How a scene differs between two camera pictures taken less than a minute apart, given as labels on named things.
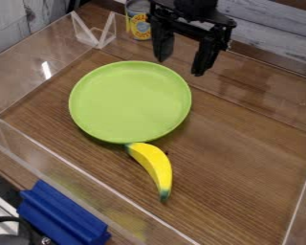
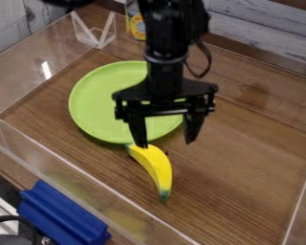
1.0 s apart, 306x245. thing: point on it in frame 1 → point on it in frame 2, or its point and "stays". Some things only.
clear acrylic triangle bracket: [95, 36] stays
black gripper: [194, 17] → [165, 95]
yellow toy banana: [158, 165] stays
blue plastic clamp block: [59, 220] stays
